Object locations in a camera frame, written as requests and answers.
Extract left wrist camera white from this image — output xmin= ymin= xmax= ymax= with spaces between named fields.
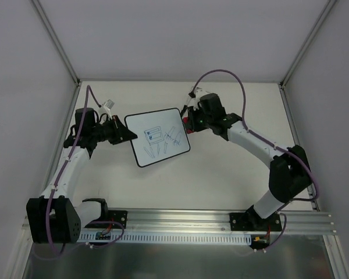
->
xmin=99 ymin=99 xmax=115 ymax=118

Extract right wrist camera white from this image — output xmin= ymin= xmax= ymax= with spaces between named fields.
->
xmin=186 ymin=87 xmax=209 ymax=110

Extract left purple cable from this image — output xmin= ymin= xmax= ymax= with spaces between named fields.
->
xmin=45 ymin=85 xmax=126 ymax=258

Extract white slotted cable duct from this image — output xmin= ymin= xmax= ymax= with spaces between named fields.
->
xmin=77 ymin=231 xmax=252 ymax=246

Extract aluminium frame post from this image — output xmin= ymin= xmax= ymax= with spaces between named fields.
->
xmin=30 ymin=0 xmax=80 ymax=85
xmin=280 ymin=0 xmax=338 ymax=88

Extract aluminium mounting rail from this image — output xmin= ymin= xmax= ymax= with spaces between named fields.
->
xmin=22 ymin=205 xmax=337 ymax=235

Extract small whiteboard black frame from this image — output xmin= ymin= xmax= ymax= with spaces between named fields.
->
xmin=124 ymin=108 xmax=191 ymax=168

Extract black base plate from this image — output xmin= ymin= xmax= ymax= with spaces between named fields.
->
xmin=229 ymin=212 xmax=282 ymax=232
xmin=108 ymin=209 xmax=128 ymax=229

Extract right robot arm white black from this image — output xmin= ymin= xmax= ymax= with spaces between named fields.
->
xmin=180 ymin=93 xmax=313 ymax=231

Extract right aluminium frame post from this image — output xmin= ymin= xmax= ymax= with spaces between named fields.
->
xmin=280 ymin=0 xmax=338 ymax=88

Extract red whiteboard eraser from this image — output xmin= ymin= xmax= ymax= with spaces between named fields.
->
xmin=183 ymin=117 xmax=191 ymax=127

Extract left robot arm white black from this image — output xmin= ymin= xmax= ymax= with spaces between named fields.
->
xmin=26 ymin=108 xmax=138 ymax=244

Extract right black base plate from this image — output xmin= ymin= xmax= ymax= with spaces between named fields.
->
xmin=229 ymin=212 xmax=282 ymax=232

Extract left aluminium frame post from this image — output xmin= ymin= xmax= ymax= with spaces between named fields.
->
xmin=30 ymin=0 xmax=80 ymax=85

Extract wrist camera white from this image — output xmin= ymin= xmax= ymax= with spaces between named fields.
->
xmin=99 ymin=99 xmax=115 ymax=118
xmin=186 ymin=87 xmax=209 ymax=110

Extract purple cable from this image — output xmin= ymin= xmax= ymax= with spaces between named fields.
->
xmin=45 ymin=85 xmax=126 ymax=258
xmin=188 ymin=69 xmax=322 ymax=252

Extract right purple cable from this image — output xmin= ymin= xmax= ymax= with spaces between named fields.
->
xmin=188 ymin=69 xmax=322 ymax=252

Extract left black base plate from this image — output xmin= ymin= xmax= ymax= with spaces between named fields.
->
xmin=108 ymin=209 xmax=128 ymax=229

